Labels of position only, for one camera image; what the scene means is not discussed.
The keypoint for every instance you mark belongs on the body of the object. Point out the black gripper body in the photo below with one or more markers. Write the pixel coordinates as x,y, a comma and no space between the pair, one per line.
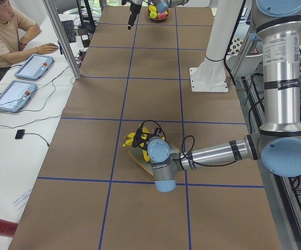
133,10

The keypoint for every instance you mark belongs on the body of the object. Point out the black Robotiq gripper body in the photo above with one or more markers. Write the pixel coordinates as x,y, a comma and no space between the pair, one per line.
139,140

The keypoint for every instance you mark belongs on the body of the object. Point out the small yellow banana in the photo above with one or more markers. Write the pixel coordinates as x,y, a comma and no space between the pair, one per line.
132,134

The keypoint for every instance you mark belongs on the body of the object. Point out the deep yellow banana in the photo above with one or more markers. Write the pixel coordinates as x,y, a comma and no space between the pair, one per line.
132,143

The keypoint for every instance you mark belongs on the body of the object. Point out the light yellow banana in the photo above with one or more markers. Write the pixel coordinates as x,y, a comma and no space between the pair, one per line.
146,156

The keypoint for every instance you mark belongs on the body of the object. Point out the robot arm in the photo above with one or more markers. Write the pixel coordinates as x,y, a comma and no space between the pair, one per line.
277,143
161,5

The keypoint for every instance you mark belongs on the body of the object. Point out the grey square plate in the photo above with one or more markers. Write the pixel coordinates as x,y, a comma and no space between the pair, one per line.
137,155

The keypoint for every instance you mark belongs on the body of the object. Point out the brown wicker basket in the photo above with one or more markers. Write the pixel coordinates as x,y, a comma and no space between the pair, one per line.
155,19

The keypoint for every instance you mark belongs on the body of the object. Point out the green apple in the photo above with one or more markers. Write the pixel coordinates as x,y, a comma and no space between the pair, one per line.
153,15

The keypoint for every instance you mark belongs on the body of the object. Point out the pink red apple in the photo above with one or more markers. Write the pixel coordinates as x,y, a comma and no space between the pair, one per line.
162,15

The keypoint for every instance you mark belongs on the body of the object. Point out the black keyboard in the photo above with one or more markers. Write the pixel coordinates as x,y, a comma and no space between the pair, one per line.
68,26

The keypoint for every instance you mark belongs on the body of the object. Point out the small black device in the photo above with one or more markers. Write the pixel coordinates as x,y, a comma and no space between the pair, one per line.
19,134

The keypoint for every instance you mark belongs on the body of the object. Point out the teach pendant far side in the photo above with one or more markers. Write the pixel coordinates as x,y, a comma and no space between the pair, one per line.
16,95

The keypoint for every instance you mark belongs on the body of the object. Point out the aluminium frame post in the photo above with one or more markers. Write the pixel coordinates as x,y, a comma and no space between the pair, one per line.
61,36

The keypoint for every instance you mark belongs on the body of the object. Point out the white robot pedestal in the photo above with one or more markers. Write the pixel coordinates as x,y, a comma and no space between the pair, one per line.
210,75

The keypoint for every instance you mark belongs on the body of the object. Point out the teach pendant near post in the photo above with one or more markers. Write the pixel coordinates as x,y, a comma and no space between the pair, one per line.
34,67

